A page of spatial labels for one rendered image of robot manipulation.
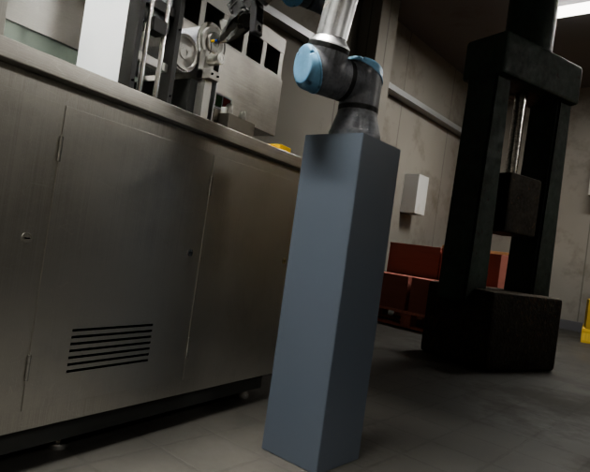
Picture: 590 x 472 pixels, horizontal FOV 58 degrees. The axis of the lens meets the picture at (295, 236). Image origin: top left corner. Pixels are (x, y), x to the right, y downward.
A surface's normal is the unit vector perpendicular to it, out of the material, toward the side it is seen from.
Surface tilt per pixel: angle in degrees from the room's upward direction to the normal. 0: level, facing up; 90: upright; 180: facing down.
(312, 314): 90
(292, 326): 90
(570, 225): 90
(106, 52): 90
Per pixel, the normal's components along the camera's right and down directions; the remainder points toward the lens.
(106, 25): -0.53, -0.09
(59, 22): 0.84, 0.11
